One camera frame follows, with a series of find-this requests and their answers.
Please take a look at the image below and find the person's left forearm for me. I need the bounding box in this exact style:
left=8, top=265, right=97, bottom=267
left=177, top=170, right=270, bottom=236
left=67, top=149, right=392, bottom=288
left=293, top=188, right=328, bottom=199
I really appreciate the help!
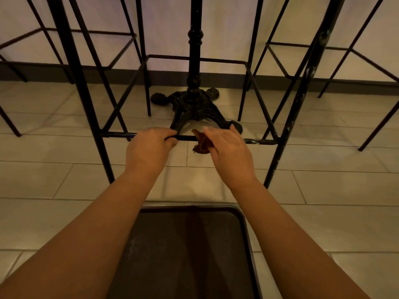
left=0, top=170, right=170, bottom=299

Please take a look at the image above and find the black metal bar stool frame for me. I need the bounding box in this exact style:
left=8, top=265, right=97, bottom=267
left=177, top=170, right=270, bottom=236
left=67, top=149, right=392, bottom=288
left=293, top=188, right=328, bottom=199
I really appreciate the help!
left=0, top=0, right=149, bottom=142
left=46, top=0, right=347, bottom=189
left=252, top=0, right=399, bottom=152
left=0, top=54, right=28, bottom=82

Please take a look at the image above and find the person's right hand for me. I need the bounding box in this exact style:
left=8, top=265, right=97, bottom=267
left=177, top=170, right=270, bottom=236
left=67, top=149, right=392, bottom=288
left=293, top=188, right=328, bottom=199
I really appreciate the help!
left=203, top=124, right=258, bottom=193

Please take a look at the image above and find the black cast iron table pedestal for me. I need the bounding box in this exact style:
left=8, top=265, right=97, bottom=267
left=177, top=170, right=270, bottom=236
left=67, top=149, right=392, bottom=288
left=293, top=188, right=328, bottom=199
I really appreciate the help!
left=150, top=0, right=244, bottom=136

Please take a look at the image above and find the dark brown tray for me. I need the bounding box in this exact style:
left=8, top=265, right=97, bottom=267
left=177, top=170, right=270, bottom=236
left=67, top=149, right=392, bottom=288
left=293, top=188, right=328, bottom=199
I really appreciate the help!
left=107, top=205, right=263, bottom=299

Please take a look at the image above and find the person's left hand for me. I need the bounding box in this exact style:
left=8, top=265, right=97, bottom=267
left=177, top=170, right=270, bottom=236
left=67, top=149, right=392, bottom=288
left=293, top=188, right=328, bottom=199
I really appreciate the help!
left=125, top=127, right=179, bottom=181

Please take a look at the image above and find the person's right forearm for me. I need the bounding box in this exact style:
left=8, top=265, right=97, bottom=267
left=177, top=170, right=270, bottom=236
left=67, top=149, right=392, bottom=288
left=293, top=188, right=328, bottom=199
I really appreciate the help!
left=227, top=179, right=372, bottom=299

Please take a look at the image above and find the brown cleaning cloth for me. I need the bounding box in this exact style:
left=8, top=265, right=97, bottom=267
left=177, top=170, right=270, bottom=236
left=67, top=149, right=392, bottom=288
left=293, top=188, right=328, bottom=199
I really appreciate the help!
left=191, top=128, right=216, bottom=155

